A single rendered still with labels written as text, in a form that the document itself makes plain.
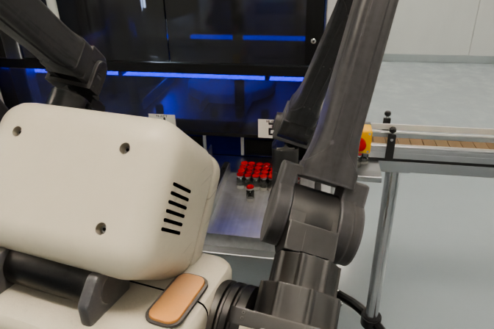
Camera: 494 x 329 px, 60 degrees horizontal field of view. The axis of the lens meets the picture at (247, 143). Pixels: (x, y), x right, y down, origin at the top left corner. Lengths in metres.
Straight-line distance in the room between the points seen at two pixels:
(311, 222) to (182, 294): 0.15
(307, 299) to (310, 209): 0.10
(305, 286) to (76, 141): 0.26
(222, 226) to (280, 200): 0.63
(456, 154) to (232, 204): 0.71
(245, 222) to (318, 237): 0.65
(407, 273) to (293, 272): 1.94
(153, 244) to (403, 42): 5.69
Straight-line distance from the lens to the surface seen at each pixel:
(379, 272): 1.75
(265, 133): 1.28
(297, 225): 0.46
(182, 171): 0.41
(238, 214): 1.14
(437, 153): 1.45
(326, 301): 0.45
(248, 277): 1.62
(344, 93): 0.51
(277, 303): 0.44
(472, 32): 6.13
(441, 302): 2.28
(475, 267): 2.53
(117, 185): 0.39
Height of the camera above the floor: 1.54
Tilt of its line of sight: 26 degrees down
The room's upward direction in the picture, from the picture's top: 1 degrees counter-clockwise
